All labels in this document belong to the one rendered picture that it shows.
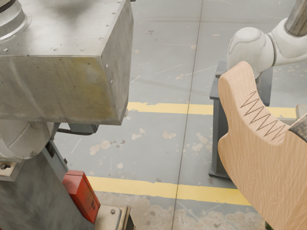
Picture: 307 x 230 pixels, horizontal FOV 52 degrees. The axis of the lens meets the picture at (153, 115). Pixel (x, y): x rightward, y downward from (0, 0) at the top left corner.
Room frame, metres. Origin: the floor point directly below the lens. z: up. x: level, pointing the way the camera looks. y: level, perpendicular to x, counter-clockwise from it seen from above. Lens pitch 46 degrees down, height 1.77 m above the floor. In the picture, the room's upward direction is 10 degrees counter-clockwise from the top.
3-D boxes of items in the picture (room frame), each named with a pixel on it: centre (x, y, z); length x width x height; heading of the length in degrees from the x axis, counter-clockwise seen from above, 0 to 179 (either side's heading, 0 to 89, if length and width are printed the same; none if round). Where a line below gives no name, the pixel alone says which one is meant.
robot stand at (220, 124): (1.14, -0.46, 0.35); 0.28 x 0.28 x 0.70; 65
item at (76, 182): (0.82, 0.48, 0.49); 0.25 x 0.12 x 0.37; 73
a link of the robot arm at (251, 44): (1.14, -0.47, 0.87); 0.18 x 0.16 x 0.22; 93
